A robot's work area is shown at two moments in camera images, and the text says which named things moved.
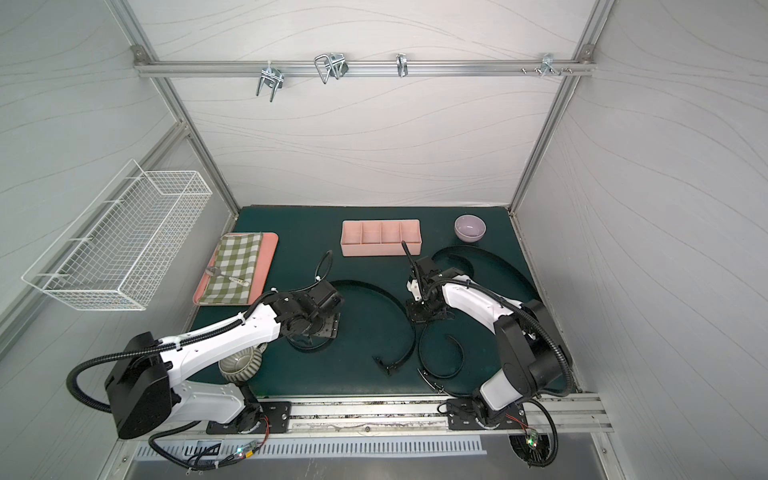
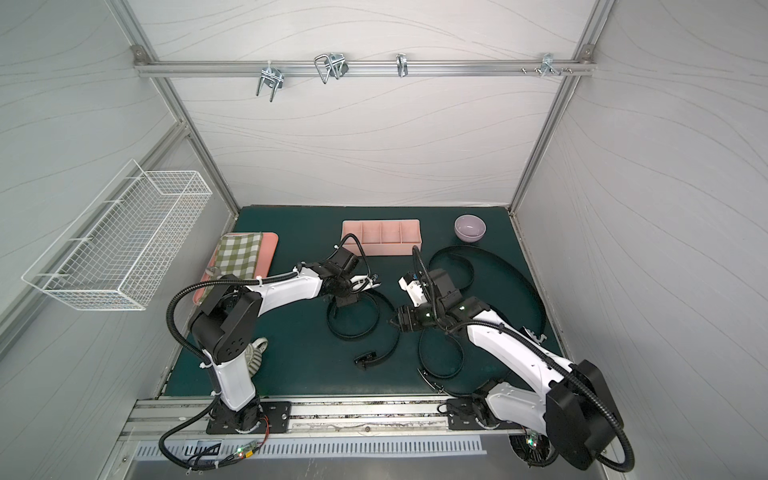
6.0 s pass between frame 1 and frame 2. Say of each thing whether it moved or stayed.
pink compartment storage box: stayed
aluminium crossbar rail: stayed
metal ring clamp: stayed
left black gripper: moved
